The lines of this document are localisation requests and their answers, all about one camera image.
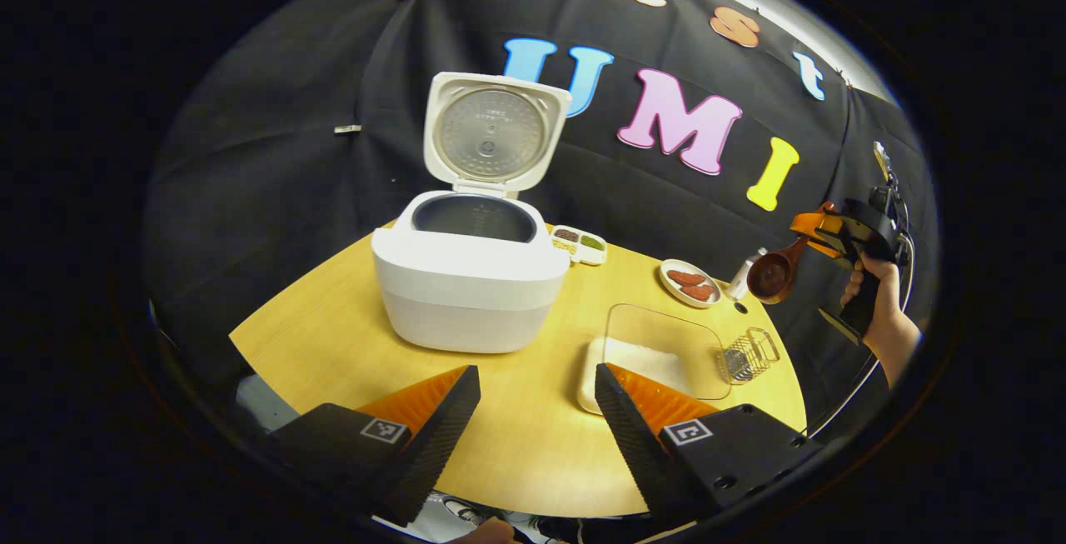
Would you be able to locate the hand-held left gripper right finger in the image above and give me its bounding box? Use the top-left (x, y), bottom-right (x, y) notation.
top-left (594, 363), bottom-right (825, 528)

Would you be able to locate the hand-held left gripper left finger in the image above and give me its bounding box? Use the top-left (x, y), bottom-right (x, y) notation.
top-left (266, 365), bottom-right (482, 527)

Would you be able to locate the brown wooden spoon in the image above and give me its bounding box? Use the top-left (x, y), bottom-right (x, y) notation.
top-left (746, 233), bottom-right (813, 305)

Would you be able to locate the white rice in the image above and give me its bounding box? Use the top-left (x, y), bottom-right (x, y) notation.
top-left (601, 337), bottom-right (692, 395)

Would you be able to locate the metal wire chopstick holder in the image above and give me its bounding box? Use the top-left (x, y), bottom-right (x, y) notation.
top-left (715, 327), bottom-right (781, 384)

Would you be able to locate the white rice cooker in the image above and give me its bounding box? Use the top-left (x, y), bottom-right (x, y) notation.
top-left (371, 72), bottom-right (574, 354)

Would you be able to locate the clear plastic rice container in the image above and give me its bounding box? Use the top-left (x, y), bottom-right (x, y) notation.
top-left (576, 303), bottom-right (734, 417)

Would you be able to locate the person's patterned clothing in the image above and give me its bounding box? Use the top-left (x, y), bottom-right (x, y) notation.
top-left (371, 490), bottom-right (584, 544)

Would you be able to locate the small clear bottle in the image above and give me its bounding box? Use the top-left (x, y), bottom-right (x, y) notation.
top-left (727, 247), bottom-right (768, 302)

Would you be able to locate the white round plate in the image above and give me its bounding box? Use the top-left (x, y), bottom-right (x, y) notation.
top-left (659, 258), bottom-right (723, 309)

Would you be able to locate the white divided bean dish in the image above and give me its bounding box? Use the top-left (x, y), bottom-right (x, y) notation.
top-left (550, 224), bottom-right (609, 267)

